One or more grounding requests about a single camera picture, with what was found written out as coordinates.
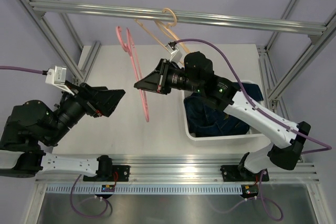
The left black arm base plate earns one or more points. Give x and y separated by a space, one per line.
118 173

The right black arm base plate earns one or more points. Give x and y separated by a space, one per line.
235 173

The aluminium hanging rail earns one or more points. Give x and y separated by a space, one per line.
276 25

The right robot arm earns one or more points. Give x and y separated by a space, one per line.
287 138

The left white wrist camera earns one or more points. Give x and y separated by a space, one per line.
56 76

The beige plastic hanger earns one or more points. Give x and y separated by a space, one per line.
165 28

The dark blue denim skirt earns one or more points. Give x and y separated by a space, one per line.
204 121

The white plastic basket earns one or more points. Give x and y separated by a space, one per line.
207 141

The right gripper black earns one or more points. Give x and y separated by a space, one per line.
157 81

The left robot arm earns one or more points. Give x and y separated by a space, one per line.
34 123

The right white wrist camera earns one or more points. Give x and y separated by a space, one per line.
175 53

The white slotted cable duct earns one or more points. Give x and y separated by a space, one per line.
124 189

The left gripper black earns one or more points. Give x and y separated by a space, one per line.
107 100

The pink plastic hanger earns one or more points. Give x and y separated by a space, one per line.
130 49

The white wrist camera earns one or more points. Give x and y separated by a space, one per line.
175 53
56 76

